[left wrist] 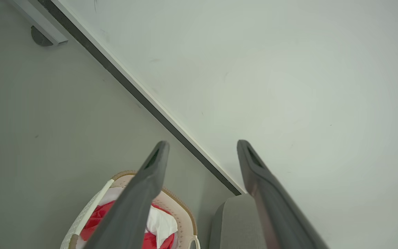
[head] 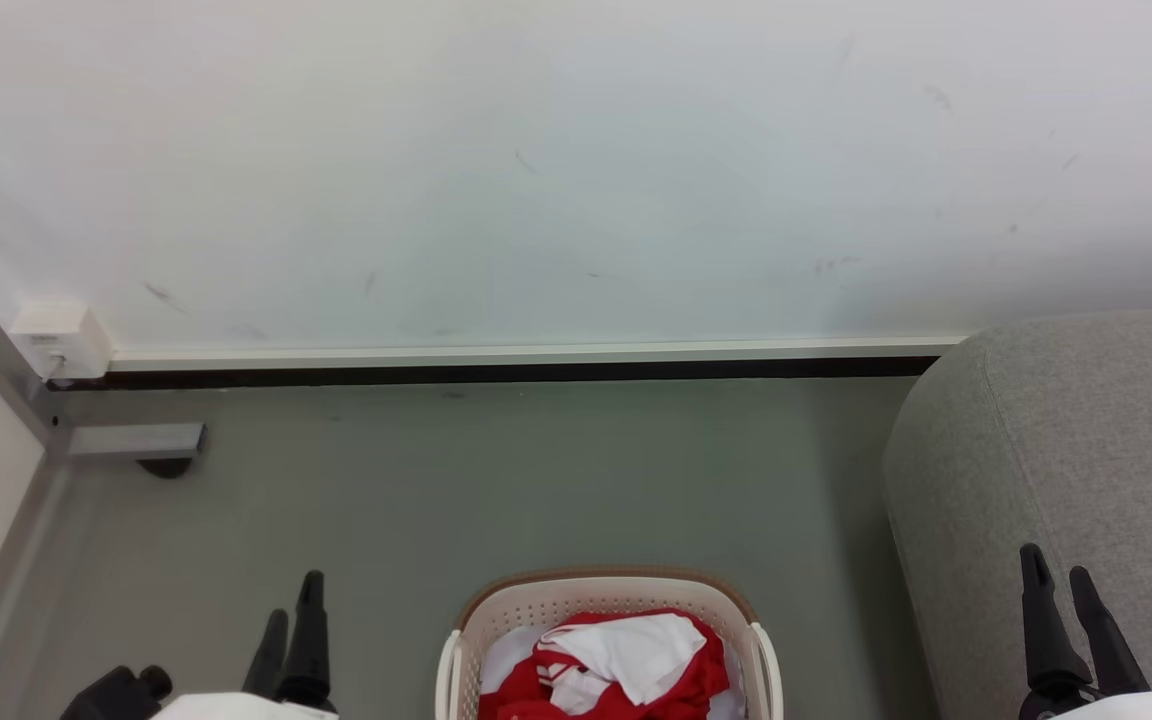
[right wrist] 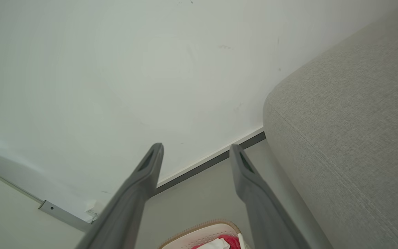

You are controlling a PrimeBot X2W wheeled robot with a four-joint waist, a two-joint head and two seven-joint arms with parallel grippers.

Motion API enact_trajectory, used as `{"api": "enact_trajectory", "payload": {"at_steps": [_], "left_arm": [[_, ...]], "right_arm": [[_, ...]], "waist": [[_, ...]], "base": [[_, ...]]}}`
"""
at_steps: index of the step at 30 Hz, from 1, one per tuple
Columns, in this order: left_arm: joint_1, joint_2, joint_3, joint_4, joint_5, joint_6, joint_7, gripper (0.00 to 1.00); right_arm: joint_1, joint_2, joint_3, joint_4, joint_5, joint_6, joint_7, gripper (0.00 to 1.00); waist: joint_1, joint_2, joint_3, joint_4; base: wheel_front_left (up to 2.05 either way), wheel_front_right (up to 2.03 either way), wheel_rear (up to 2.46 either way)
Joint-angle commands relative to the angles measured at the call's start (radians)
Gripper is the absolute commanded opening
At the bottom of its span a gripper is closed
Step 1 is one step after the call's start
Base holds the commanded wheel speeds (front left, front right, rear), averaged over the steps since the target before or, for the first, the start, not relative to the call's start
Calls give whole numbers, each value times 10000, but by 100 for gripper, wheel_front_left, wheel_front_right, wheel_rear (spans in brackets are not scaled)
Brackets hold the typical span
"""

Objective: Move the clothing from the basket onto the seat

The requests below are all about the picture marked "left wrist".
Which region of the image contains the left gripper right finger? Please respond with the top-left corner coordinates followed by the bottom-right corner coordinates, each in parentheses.
top-left (237, 139), bottom-right (329, 249)

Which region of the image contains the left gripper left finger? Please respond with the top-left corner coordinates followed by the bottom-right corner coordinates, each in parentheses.
top-left (83, 140), bottom-right (170, 249)

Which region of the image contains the red garment with white part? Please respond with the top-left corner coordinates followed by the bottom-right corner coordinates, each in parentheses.
top-left (80, 201), bottom-right (175, 249)

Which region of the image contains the white laundry basket tan rim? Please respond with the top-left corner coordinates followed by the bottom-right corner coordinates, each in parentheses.
top-left (60, 170), bottom-right (201, 249)

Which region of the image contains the grey fabric sofa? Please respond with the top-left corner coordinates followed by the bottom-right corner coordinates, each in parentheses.
top-left (209, 194), bottom-right (268, 249)

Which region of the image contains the black and white baseboard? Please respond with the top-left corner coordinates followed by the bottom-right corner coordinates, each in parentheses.
top-left (38, 0), bottom-right (246, 196)

